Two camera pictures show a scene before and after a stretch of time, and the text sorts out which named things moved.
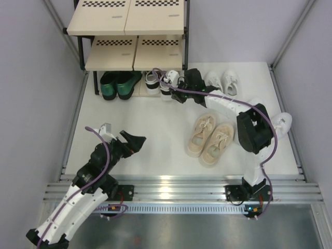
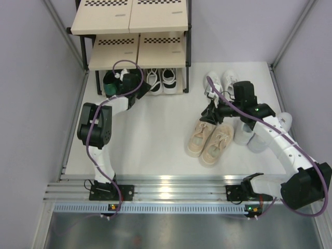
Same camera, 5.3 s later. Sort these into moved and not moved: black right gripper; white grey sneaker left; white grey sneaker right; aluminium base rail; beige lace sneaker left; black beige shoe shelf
Moved: black right gripper
Not moved: aluminium base rail; white grey sneaker right; black beige shoe shelf; beige lace sneaker left; white grey sneaker left
